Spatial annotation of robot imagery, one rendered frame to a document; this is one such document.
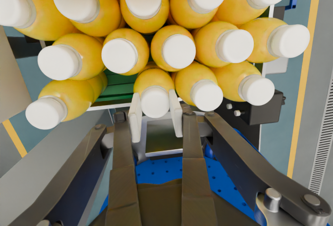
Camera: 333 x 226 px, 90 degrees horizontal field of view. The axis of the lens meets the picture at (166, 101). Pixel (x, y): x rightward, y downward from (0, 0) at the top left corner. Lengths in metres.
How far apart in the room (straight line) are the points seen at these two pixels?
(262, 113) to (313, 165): 2.11
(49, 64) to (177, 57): 0.15
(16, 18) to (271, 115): 0.43
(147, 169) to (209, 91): 0.25
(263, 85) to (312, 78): 1.67
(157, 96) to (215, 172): 0.24
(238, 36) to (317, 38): 1.64
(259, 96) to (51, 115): 0.27
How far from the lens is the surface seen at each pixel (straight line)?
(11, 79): 0.36
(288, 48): 0.26
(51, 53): 0.23
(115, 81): 0.42
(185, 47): 0.21
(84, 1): 0.22
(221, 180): 0.38
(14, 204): 0.84
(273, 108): 0.41
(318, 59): 1.90
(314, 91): 1.99
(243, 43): 0.23
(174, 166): 0.40
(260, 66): 0.40
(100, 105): 0.36
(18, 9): 0.24
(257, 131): 1.62
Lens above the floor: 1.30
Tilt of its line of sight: 69 degrees down
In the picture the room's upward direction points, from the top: 166 degrees clockwise
